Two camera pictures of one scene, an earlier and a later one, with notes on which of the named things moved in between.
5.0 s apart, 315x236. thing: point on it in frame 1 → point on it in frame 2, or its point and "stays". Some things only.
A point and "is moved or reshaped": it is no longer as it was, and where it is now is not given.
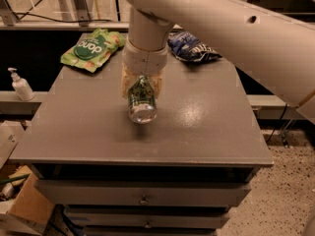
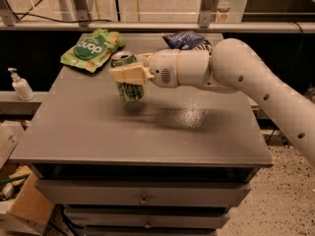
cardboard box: [28, 206] stays
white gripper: [145, 61] → [162, 67]
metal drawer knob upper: [144, 201] stays
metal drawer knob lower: [148, 225] stays
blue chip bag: [183, 44] stays
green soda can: [142, 102] is moved or reshaped
